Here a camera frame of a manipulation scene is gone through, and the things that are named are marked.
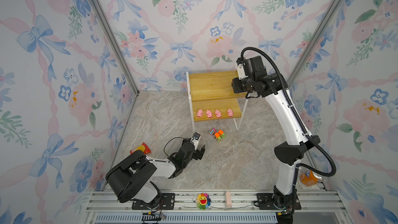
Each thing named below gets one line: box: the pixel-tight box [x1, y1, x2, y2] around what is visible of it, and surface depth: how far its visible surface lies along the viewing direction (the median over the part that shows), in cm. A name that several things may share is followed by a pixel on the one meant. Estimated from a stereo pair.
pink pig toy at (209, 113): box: [206, 109, 213, 119], surface depth 87 cm
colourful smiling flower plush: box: [195, 192, 211, 210], surface depth 75 cm
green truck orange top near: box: [214, 132, 222, 142], surface depth 96 cm
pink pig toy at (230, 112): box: [226, 107, 234, 118], surface depth 87 cm
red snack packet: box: [129, 142, 152, 155], surface depth 91 cm
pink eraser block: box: [225, 191, 232, 208], surface depth 75 cm
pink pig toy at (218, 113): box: [215, 108, 222, 119], surface depth 87 cm
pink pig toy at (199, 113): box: [196, 108, 204, 118], surface depth 87 cm
